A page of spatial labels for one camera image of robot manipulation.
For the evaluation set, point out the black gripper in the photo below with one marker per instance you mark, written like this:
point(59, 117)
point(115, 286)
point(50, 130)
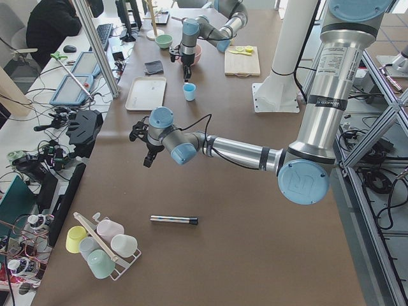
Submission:
point(187, 61)
point(151, 148)

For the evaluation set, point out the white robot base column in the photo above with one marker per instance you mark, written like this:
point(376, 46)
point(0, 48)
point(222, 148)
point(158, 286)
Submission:
point(278, 92)

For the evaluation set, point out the light blue plastic cup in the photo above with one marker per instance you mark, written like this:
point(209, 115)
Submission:
point(189, 90)

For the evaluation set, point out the pink bowl of ice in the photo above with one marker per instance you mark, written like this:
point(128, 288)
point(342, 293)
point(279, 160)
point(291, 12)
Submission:
point(197, 54)

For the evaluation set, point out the yellow plastic cup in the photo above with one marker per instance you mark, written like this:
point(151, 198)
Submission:
point(74, 236)

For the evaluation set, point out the grey-blue plastic cup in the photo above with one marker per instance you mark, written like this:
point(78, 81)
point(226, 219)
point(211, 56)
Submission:
point(87, 245)

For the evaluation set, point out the mint green plastic cup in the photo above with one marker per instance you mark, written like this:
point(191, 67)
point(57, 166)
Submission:
point(100, 264)

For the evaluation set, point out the grey folded cloth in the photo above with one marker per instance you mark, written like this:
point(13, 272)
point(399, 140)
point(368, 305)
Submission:
point(153, 67)

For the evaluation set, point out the green ceramic bowl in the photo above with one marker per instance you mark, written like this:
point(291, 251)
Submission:
point(164, 41)

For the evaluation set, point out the cream rabbit tray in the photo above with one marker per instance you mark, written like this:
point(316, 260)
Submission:
point(146, 93)

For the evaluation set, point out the wooden cutting board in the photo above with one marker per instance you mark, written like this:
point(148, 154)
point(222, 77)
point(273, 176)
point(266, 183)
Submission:
point(240, 65)

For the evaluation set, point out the wooden mug tree stand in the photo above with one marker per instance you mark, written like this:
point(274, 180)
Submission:
point(155, 32)

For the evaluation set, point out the yellow plastic knife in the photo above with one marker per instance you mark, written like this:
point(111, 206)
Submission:
point(240, 52)

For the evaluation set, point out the lemon half near edge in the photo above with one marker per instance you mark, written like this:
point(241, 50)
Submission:
point(249, 49)

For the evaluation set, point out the black angular device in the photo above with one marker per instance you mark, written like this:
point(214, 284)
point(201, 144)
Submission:
point(83, 130)

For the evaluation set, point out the steel muddler with black tip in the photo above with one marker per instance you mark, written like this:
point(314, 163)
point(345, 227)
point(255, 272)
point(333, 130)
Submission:
point(175, 219)

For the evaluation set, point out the black keyboard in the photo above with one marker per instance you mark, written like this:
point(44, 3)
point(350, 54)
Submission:
point(104, 32)

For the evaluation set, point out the blue teach pendant far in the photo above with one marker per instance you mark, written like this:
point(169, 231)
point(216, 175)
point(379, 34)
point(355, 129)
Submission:
point(86, 64)

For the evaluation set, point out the blue teach pendant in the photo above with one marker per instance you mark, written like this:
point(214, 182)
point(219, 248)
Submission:
point(69, 93)
point(86, 64)

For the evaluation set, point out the blue teach pendant near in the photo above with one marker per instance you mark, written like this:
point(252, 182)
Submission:
point(69, 93)

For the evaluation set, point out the black computer mouse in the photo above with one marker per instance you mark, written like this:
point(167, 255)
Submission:
point(69, 49)

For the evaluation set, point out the seated person in black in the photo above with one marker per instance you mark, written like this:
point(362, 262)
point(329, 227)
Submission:
point(49, 24)

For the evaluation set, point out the aluminium frame post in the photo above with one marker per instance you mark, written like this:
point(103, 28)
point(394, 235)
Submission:
point(93, 38)

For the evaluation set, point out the white wire cup rack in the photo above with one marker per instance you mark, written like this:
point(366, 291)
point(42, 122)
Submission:
point(122, 265)

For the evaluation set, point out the copper wire bottle rack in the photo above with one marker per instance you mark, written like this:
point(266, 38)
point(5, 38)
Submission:
point(25, 249)

